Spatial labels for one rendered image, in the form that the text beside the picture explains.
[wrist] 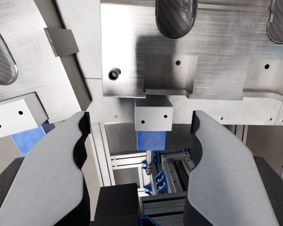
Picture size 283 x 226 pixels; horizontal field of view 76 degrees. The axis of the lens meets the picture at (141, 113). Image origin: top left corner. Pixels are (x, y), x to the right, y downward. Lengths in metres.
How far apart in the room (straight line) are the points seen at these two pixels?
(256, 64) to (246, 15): 0.07
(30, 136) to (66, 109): 0.06
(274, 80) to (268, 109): 0.11
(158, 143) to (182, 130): 0.74
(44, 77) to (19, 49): 0.04
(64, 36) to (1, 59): 0.08
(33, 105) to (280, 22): 0.27
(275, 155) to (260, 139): 0.20
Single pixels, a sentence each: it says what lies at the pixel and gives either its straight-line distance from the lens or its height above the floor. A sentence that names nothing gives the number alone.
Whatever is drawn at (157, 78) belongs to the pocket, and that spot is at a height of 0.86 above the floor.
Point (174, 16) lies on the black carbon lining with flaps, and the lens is 0.20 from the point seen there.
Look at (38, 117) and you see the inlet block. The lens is 0.24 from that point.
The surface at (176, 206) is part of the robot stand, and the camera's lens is 0.54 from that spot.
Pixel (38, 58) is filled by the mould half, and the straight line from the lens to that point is 0.24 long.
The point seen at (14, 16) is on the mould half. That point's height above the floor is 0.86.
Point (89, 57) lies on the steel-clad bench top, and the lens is 0.28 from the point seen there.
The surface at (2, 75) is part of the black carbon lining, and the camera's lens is 0.27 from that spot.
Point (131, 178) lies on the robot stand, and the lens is 1.15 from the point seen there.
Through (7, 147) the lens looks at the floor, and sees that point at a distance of 1.49.
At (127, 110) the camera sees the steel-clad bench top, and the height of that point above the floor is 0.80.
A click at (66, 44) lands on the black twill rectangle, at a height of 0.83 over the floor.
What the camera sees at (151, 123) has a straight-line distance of 0.25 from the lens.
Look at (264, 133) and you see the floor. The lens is 1.54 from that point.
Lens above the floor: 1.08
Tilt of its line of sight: 69 degrees down
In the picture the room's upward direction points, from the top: 170 degrees clockwise
